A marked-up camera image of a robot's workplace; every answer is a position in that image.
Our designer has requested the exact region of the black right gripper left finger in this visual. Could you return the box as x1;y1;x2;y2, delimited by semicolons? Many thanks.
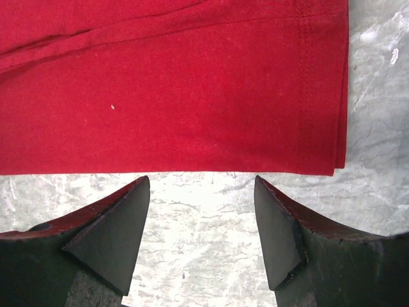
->
1;176;150;306

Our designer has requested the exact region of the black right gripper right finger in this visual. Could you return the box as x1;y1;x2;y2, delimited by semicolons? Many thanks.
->
254;177;408;306

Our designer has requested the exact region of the red t shirt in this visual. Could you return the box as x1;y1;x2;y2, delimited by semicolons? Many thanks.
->
1;1;349;175

